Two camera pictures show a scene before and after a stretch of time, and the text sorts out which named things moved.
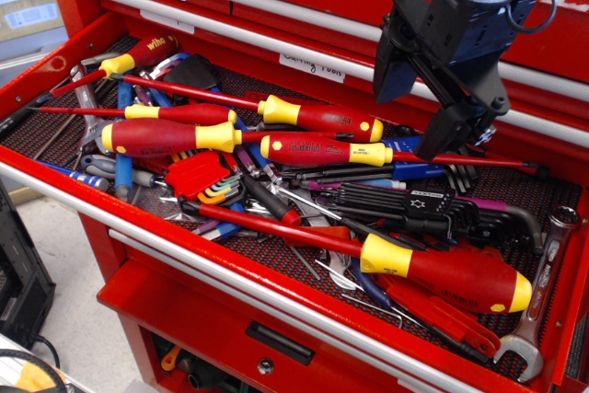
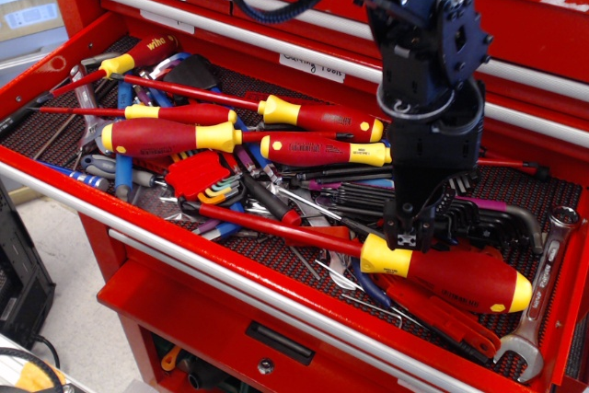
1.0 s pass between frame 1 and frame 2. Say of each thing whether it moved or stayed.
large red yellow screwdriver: stayed
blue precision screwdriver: stayed
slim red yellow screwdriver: stayed
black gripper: moved
